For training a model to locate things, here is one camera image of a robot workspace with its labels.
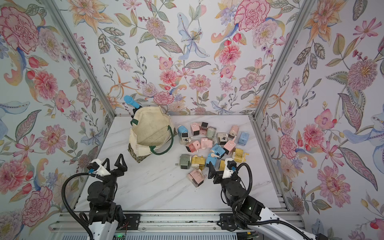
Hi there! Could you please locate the mint green pencil sharpener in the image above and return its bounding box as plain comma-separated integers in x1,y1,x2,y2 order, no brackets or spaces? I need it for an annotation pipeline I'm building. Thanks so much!
206,127,217,139

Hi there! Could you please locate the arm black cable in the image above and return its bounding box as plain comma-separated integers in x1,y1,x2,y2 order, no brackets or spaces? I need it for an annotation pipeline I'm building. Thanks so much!
220,161,313,240
61,172,97,240

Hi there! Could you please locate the large pink pencil sharpener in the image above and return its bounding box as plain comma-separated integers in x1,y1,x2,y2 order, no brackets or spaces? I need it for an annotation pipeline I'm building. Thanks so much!
191,123,200,136

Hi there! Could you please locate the pink square pencil sharpener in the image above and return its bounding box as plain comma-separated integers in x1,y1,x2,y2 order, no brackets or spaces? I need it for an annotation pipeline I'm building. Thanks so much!
186,140,201,153

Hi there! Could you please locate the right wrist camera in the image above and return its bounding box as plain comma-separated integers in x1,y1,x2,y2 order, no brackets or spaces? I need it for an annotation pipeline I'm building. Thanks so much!
223,158,237,179

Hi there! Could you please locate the light blue pencil sharpener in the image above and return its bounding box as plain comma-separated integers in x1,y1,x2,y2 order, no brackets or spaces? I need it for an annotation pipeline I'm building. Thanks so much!
178,125,189,138

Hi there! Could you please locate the pink lever pencil sharpener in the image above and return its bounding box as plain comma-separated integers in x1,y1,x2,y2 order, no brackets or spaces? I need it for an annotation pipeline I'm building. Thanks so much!
223,137,237,155

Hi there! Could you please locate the blue cube pencil sharpener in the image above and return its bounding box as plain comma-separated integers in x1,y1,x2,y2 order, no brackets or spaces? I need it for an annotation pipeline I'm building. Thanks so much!
238,132,250,146

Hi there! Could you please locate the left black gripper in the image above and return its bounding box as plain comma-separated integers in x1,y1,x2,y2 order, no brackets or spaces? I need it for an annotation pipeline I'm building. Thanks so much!
102,154,128,203

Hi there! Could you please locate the sage green cube sharpener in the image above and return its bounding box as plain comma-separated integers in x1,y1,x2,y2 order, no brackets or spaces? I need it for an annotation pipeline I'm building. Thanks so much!
176,154,192,170

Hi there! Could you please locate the blue lever pencil sharpener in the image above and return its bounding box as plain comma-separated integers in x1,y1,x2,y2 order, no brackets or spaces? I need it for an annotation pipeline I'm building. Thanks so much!
206,152,220,167

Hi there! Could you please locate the cream green tote bag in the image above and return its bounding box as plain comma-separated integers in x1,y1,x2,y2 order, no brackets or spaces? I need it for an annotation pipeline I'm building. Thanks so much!
128,107,177,163

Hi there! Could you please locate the pink round pencil sharpener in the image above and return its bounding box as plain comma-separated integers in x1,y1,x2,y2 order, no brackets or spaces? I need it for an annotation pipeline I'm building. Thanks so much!
229,125,240,139

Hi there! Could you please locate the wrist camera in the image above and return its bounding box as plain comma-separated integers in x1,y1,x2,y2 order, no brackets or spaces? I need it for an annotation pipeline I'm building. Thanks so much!
87,159,111,177
223,158,237,179

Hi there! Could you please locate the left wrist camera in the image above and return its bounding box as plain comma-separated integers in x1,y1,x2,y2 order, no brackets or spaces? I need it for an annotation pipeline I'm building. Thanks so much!
87,159,111,177

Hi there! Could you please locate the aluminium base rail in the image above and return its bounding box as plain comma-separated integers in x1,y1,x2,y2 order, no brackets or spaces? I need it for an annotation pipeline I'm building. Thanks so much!
48,209,305,240

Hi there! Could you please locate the yellow crank pencil sharpener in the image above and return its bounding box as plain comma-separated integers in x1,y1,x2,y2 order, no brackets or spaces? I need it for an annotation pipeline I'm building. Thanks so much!
232,148,249,164

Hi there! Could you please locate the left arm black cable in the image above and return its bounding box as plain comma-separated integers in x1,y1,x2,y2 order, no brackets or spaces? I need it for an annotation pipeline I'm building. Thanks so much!
61,172,97,240

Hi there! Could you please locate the pale green cube sharpener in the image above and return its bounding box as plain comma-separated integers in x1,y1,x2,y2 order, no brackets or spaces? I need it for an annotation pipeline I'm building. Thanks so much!
179,133,190,145

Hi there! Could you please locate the blue round-front pencil sharpener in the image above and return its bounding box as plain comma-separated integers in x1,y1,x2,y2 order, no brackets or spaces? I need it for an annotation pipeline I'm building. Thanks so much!
211,144,226,159

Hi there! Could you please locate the cream pencil sharpener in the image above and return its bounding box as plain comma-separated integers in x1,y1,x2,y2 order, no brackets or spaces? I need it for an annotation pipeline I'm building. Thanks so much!
217,133,229,146

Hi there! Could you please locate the small pink pencil sharpener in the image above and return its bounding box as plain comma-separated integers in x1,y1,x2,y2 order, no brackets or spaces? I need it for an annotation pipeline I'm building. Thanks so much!
200,122,209,136

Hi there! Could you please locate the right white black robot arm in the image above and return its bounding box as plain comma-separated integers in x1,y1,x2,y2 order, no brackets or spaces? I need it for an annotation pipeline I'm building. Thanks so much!
208,161,328,240

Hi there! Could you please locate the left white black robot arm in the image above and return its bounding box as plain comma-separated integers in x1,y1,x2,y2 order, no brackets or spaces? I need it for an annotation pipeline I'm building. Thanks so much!
87,154,128,240

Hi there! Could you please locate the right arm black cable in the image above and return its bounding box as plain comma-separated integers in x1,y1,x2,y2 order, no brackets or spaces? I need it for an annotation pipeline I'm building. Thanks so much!
220,161,313,240

